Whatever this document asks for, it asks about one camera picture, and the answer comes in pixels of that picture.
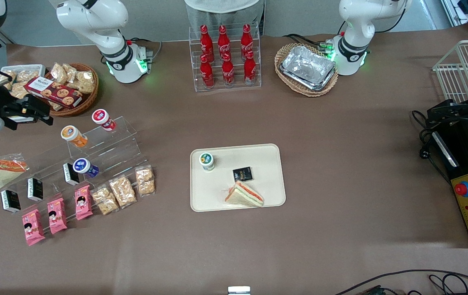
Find green gum bottle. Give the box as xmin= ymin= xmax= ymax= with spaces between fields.
xmin=199 ymin=152 xmax=215 ymax=172

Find orange gum bottle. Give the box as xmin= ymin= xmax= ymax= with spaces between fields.
xmin=61 ymin=125 xmax=89 ymax=148

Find white rectangular tray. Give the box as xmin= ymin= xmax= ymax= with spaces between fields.
xmin=0 ymin=64 xmax=46 ymax=103

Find red gum bottle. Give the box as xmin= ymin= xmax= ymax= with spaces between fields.
xmin=91 ymin=109 xmax=117 ymax=132

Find blue gum bottle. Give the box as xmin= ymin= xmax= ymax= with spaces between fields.
xmin=73 ymin=158 xmax=100 ymax=179

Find cream plastic tray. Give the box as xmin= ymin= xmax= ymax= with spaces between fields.
xmin=190 ymin=143 xmax=286 ymax=212

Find dark red cookie box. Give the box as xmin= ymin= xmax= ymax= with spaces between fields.
xmin=24 ymin=76 xmax=84 ymax=109

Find brown wicker basket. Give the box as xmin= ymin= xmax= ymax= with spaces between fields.
xmin=36 ymin=63 xmax=100 ymax=117

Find small black white box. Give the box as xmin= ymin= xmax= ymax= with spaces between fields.
xmin=63 ymin=163 xmax=80 ymax=186
xmin=0 ymin=190 xmax=21 ymax=213
xmin=27 ymin=177 xmax=44 ymax=202

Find clear acrylic stepped shelf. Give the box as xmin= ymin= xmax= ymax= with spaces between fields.
xmin=11 ymin=116 xmax=148 ymax=205

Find large wrapped sandwich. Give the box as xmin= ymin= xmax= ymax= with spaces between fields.
xmin=0 ymin=154 xmax=30 ymax=194

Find pink biscuit packet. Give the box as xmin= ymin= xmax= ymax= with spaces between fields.
xmin=22 ymin=209 xmax=46 ymax=246
xmin=74 ymin=185 xmax=94 ymax=221
xmin=47 ymin=197 xmax=68 ymax=235

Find clear-wrapped puffed rice bar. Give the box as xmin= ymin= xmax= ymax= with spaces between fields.
xmin=135 ymin=165 xmax=156 ymax=197
xmin=91 ymin=184 xmax=120 ymax=216
xmin=109 ymin=175 xmax=138 ymax=209

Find aluminium foil trays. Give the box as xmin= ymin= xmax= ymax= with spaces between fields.
xmin=279 ymin=45 xmax=337 ymax=91

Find clear acrylic bottle rack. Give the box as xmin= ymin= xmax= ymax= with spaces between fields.
xmin=189 ymin=22 xmax=262 ymax=92

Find light wicker basket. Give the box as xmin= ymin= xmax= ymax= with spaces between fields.
xmin=274 ymin=43 xmax=339 ymax=98

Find red cola bottle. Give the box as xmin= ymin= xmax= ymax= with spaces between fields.
xmin=240 ymin=23 xmax=254 ymax=56
xmin=200 ymin=25 xmax=214 ymax=58
xmin=217 ymin=25 xmax=231 ymax=58
xmin=200 ymin=54 xmax=215 ymax=89
xmin=221 ymin=52 xmax=235 ymax=86
xmin=244 ymin=50 xmax=257 ymax=85

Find small black snack packet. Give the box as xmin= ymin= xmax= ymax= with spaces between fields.
xmin=233 ymin=166 xmax=253 ymax=182

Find person in white sweater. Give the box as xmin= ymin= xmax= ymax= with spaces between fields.
xmin=184 ymin=0 xmax=266 ymax=36

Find small wrapped triangle sandwich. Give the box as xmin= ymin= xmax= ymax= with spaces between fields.
xmin=222 ymin=181 xmax=265 ymax=208

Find black machine power cable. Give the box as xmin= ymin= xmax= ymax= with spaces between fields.
xmin=411 ymin=109 xmax=452 ymax=185

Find white wire basket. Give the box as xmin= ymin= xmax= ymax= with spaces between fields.
xmin=432 ymin=39 xmax=468 ymax=104

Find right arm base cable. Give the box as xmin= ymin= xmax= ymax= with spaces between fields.
xmin=126 ymin=38 xmax=163 ymax=62

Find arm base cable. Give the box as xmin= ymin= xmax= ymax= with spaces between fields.
xmin=126 ymin=38 xmax=163 ymax=62
xmin=282 ymin=20 xmax=346 ymax=52

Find left arm base cable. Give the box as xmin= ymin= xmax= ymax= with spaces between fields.
xmin=282 ymin=20 xmax=346 ymax=52

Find long black floor cable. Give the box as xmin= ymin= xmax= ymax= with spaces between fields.
xmin=334 ymin=269 xmax=468 ymax=295

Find coiled black cable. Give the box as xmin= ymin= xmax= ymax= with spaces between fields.
xmin=429 ymin=274 xmax=468 ymax=295

